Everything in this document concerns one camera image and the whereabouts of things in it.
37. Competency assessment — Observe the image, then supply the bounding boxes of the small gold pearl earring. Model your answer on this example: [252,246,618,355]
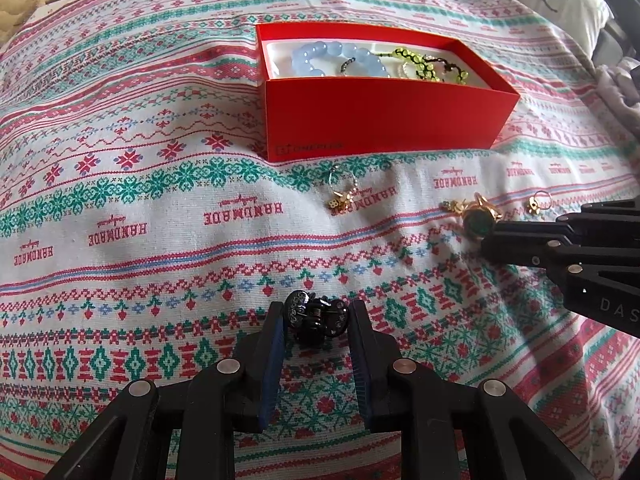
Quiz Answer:
[439,200,468,216]

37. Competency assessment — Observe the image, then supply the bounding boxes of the black chair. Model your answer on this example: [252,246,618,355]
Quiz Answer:
[587,0,640,68]

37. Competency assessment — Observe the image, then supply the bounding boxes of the gold knot earring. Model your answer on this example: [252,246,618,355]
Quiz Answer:
[527,190,553,216]

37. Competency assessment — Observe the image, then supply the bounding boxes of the gold dice charm hoop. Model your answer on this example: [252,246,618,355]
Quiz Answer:
[328,164,358,212]

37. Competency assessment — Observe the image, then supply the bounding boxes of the red jewelry box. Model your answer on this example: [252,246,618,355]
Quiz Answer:
[256,22,520,162]

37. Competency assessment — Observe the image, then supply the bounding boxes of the patterned handmade bedspread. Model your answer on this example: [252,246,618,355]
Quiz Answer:
[1,0,639,479]

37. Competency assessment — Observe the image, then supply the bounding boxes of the green bead bracelet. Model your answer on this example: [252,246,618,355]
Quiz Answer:
[390,46,471,85]

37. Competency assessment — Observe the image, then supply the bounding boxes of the blue bead bracelet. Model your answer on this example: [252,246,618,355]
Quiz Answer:
[290,39,392,79]

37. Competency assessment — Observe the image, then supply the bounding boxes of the dark small bead bracelet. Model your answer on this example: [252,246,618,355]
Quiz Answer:
[339,54,374,75]

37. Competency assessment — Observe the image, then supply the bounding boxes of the gold ring green stone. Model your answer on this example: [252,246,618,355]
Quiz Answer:
[461,193,503,240]

